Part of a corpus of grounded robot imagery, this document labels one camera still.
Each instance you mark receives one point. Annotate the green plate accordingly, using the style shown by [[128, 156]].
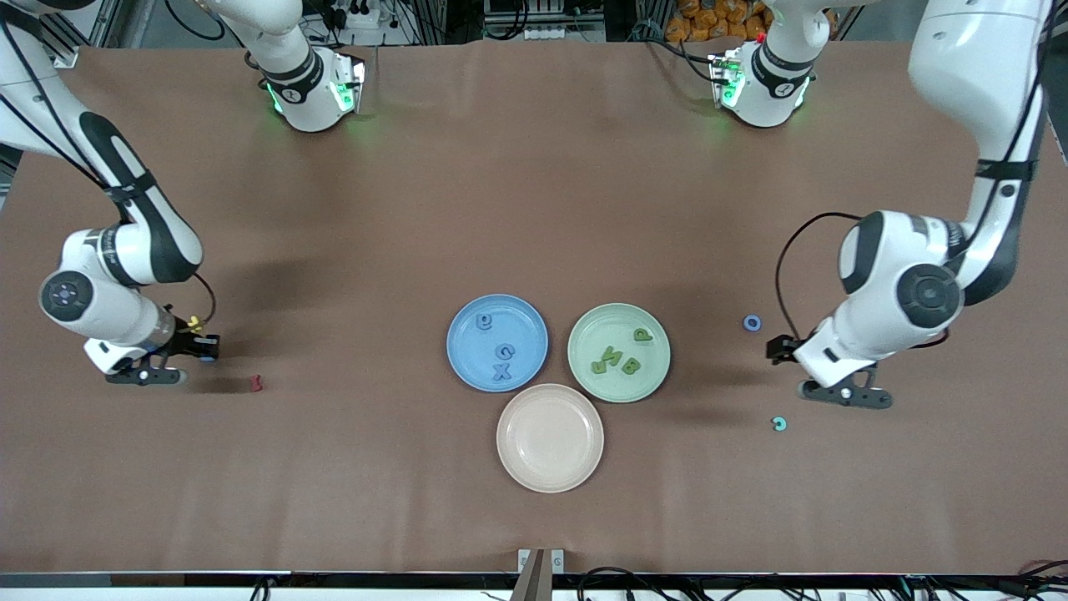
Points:
[[618, 388]]

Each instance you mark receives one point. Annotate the orange bagged goods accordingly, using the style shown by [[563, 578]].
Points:
[[709, 18]]

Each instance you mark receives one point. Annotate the green foam letter B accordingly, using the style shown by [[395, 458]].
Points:
[[630, 366]]

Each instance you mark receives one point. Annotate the beige plate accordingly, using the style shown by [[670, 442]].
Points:
[[550, 438]]

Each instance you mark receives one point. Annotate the blue foam letter G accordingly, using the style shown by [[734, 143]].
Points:
[[499, 352]]

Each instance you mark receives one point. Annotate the yellow foam letter K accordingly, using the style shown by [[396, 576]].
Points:
[[196, 324]]

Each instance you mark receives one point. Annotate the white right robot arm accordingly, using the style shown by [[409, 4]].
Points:
[[100, 313]]

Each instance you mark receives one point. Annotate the green foam letter P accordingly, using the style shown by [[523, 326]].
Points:
[[642, 335]]

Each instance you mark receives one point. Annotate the green foam capital N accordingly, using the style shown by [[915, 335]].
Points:
[[610, 358]]

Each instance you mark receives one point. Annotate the blue plate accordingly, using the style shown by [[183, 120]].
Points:
[[471, 351]]

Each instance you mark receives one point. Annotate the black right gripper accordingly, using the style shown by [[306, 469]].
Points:
[[188, 341]]

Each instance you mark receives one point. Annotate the blue foam letter a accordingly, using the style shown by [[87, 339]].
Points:
[[485, 321]]

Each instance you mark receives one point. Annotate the blue foam letter O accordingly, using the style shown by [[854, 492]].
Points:
[[745, 323]]

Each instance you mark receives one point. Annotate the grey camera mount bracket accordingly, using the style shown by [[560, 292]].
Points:
[[541, 576]]

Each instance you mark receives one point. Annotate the white power strip with plugs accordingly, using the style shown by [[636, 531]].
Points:
[[359, 17]]

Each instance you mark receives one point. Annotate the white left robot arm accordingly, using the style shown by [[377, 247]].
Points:
[[859, 334]]

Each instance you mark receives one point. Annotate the blue foam letter X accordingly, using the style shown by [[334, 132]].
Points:
[[501, 372]]

